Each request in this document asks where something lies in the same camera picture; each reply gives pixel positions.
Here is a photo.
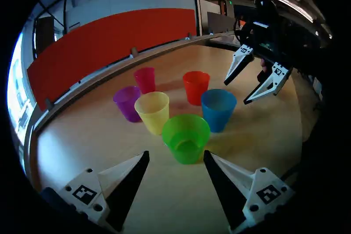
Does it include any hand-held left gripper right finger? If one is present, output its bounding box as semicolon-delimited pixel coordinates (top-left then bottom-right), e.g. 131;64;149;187
203;150;295;234

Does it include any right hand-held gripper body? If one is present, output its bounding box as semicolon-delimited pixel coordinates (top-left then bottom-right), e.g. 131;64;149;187
233;0;295;68

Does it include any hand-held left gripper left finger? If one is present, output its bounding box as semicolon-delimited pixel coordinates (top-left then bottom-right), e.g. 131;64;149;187
41;150;150;232

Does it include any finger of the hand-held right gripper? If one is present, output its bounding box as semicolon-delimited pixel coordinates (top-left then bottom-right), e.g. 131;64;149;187
243;61;292;105
223;44;255;86

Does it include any red plastic cup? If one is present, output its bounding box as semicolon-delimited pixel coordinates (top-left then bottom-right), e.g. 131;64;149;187
183;71;211;106

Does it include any blue plastic cup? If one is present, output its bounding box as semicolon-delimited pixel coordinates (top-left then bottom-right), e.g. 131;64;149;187
201;89;237;133

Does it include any green plastic cup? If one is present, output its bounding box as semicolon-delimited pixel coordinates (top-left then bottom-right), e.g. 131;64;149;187
161;114;211;166

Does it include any yellow plastic cup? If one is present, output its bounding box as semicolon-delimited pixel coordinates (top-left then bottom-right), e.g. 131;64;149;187
134;91;170;136

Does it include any purple plastic cup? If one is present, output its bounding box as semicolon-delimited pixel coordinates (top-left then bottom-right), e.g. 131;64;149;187
113;86;143;123

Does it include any pink plastic cup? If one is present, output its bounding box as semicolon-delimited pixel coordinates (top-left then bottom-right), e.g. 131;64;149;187
133;67;156;95

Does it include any red desk screen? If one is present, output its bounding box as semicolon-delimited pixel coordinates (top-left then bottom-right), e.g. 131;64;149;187
26;8;198;112

